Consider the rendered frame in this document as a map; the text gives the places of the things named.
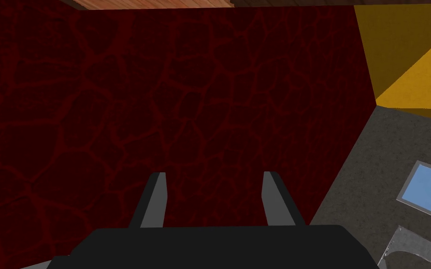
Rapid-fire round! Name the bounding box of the blue glass window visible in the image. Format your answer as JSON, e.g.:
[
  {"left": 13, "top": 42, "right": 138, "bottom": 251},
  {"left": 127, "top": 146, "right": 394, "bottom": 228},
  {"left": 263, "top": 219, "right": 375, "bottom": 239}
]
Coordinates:
[{"left": 395, "top": 160, "right": 431, "bottom": 227}]

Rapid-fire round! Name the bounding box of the grey arched furniture piece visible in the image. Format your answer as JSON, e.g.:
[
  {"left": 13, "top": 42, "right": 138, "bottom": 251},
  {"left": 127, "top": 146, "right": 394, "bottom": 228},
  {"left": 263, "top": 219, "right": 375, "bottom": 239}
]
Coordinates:
[{"left": 377, "top": 225, "right": 431, "bottom": 269}]

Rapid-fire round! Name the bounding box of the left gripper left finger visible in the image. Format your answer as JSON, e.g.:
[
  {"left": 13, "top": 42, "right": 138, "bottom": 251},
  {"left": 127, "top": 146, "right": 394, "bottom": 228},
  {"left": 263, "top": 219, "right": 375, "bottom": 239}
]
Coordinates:
[{"left": 129, "top": 171, "right": 168, "bottom": 229}]

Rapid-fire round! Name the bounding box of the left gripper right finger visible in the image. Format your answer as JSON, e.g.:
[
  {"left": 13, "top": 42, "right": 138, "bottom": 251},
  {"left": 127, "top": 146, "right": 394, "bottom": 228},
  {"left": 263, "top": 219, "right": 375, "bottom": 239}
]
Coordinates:
[{"left": 261, "top": 171, "right": 306, "bottom": 227}]

